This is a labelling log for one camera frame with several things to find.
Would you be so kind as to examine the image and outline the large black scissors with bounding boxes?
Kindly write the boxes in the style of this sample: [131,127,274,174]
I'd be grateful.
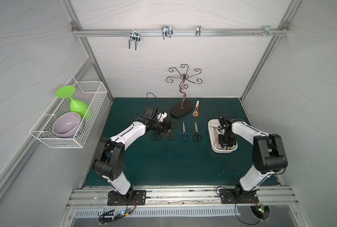
[151,131,162,141]

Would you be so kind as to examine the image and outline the white storage box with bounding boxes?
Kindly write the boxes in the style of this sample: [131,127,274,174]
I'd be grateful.
[208,119,238,154]

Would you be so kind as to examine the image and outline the small black scissors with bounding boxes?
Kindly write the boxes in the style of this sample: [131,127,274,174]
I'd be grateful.
[166,130,175,140]

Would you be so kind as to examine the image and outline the blue handled scissors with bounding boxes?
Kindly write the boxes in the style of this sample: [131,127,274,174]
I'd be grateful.
[180,122,190,141]

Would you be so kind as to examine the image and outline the black handled scissors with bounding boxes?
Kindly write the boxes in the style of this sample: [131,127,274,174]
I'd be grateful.
[193,122,203,142]

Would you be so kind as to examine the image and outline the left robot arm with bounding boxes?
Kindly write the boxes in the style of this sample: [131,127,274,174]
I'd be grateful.
[93,118,178,202]

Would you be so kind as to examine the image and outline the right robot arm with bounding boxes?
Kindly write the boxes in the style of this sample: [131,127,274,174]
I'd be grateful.
[219,116,288,201]

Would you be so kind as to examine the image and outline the pink scissors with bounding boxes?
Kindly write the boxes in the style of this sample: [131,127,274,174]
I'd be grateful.
[212,127,223,150]

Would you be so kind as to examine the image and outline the dark metal jewelry stand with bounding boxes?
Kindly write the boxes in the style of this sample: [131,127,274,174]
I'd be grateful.
[166,64,203,118]

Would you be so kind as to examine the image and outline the lilac bowl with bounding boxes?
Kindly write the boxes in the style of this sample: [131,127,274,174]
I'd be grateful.
[52,112,82,138]

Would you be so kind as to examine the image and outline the double prong metal hook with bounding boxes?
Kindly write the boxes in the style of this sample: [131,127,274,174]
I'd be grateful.
[128,31,141,50]

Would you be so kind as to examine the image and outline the metal loop hook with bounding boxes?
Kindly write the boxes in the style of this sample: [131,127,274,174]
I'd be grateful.
[161,26,173,40]

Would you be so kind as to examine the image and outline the green plastic goblet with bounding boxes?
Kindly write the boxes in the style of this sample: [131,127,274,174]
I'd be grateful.
[56,86,93,120]

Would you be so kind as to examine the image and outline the small metal hook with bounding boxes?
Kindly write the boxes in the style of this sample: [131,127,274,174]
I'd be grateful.
[196,26,201,37]

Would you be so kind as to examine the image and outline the right metal hook cluster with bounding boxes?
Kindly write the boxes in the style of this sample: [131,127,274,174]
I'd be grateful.
[253,26,279,37]

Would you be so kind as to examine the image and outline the white vent strip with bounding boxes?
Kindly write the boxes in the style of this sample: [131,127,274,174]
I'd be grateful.
[74,206,241,218]

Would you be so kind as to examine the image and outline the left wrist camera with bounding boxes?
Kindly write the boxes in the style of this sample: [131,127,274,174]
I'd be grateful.
[143,106,167,122]

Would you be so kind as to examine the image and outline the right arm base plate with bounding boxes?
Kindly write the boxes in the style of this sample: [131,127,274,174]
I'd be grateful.
[217,188,259,204]

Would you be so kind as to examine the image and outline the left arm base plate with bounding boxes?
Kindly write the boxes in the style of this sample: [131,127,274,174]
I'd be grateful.
[107,190,146,206]

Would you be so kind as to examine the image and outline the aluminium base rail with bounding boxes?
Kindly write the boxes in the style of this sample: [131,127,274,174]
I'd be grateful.
[66,185,299,209]

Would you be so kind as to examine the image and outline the white wire basket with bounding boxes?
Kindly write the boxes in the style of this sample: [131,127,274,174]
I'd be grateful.
[29,77,107,148]

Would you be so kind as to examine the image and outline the aluminium top rail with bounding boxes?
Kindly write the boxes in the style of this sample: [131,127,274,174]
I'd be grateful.
[72,28,290,38]

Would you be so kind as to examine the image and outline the left base cables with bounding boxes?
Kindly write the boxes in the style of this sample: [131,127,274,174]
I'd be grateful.
[97,195,137,225]

